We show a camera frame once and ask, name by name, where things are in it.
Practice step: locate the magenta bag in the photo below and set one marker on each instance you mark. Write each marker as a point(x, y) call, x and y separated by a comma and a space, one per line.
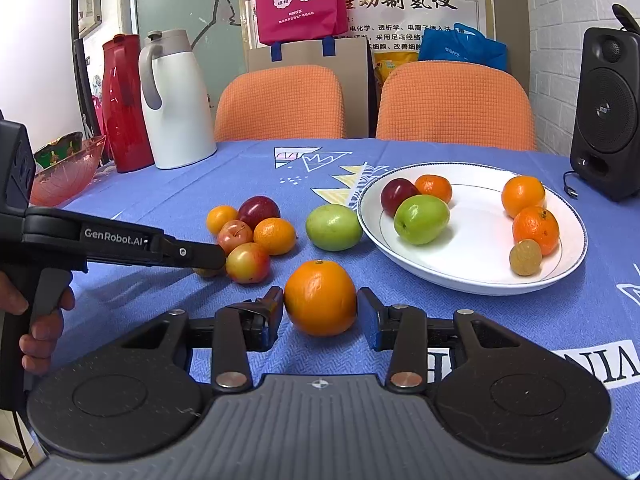
point(300, 5)

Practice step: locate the orange chair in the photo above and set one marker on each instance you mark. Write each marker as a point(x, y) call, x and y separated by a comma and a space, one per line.
point(455, 105)
point(280, 105)

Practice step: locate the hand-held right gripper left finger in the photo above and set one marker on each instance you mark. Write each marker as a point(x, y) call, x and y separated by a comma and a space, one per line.
point(276, 317)

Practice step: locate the large orange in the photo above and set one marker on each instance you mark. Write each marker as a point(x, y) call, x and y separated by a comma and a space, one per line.
point(320, 297)

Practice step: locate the red thermos jug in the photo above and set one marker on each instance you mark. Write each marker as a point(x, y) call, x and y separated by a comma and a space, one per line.
point(122, 120)

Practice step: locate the dark red plum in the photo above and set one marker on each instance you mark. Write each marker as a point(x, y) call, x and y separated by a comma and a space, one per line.
point(258, 210)
point(395, 195)

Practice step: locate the brown longan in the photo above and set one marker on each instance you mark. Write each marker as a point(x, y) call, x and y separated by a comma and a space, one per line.
point(525, 257)
point(207, 273)

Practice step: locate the person's left hand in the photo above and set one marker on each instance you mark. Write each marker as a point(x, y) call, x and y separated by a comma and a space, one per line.
point(47, 330)

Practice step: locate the brown paper bag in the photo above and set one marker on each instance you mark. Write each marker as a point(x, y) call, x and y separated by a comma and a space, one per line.
point(300, 56)

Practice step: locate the pink glass bowl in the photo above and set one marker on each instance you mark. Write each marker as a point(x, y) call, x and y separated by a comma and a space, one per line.
point(65, 182)

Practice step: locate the wall poster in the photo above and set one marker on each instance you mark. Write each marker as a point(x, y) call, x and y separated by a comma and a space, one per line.
point(400, 16)

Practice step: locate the black speaker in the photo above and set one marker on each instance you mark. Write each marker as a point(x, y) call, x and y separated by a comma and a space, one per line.
point(607, 110)

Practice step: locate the black pole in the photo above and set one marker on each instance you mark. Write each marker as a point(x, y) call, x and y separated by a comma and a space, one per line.
point(80, 60)

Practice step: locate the blue printed tablecloth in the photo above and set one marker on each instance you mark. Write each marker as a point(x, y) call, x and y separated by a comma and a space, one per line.
point(200, 180)

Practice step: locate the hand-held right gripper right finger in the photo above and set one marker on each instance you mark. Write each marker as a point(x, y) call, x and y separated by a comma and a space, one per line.
point(367, 317)

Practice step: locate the green jujube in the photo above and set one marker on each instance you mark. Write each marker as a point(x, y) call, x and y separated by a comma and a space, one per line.
point(421, 220)
point(333, 227)

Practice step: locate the small orange tangerine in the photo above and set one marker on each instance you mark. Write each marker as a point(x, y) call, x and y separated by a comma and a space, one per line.
point(221, 219)

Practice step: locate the blue bag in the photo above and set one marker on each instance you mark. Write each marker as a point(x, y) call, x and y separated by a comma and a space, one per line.
point(460, 50)

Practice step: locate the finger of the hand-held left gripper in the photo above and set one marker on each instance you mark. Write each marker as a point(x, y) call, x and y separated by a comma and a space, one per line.
point(200, 256)

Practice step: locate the red yellow plum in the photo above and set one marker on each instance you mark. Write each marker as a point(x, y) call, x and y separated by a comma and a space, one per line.
point(234, 235)
point(248, 263)

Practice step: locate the orange mandarin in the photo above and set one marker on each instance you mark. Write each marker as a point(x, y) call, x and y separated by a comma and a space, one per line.
point(536, 230)
point(274, 236)
point(523, 195)
point(435, 186)

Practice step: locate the green yellow patterned object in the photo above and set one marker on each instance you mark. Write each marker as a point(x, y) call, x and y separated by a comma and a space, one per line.
point(57, 147)

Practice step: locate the white plate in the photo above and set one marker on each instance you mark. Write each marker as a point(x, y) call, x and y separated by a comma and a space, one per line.
point(475, 265)

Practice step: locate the white thermos jug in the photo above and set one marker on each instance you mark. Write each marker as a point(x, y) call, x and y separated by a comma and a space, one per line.
point(180, 110)

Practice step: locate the yellow packet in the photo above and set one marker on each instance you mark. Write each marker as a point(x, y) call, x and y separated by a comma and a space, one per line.
point(390, 67)

